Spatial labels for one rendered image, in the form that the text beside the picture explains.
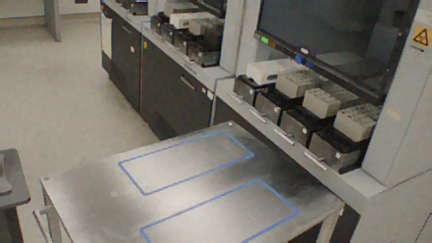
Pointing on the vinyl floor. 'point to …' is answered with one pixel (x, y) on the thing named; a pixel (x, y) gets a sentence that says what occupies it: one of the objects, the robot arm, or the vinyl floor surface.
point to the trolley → (187, 194)
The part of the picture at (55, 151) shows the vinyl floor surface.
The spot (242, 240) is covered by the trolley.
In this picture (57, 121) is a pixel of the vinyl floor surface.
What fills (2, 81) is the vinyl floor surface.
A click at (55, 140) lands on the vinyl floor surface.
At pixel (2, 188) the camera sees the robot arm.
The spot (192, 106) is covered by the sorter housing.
